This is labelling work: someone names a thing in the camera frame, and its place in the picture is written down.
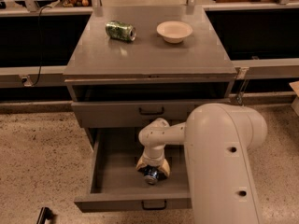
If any white ceramic bowl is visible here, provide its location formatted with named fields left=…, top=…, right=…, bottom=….
left=157, top=21, right=192, bottom=44

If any grey drawer cabinet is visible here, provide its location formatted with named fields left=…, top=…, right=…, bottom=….
left=64, top=6, right=236, bottom=143

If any closed grey upper drawer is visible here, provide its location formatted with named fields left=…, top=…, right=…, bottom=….
left=72, top=99, right=229, bottom=128

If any blue pepsi can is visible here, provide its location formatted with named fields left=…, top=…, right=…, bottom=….
left=144, top=165, right=159, bottom=185

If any open grey middle drawer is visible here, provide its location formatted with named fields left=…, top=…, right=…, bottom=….
left=75, top=128, right=192, bottom=212

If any black object on floor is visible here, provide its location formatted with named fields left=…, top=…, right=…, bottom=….
left=36, top=207, right=53, bottom=224

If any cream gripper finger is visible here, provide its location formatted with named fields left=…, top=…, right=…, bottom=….
left=136, top=157, right=147, bottom=171
left=158, top=159, right=171, bottom=177

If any black power cable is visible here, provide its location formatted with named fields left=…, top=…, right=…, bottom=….
left=31, top=5, right=54, bottom=87

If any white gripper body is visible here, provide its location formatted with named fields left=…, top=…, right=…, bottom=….
left=142, top=147, right=164, bottom=167

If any green soda can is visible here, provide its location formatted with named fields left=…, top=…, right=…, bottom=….
left=106, top=21, right=136, bottom=42

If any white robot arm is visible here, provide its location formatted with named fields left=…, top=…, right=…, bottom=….
left=136, top=103, right=267, bottom=224

